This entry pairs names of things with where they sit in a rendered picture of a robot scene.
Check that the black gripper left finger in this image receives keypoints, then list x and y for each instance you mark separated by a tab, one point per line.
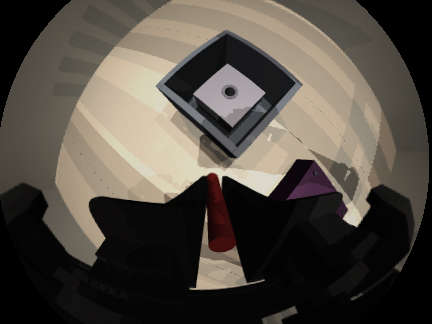
178	223

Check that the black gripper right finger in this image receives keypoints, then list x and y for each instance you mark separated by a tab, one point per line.
261	224

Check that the dark red peg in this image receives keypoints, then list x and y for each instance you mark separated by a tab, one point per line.
220	233

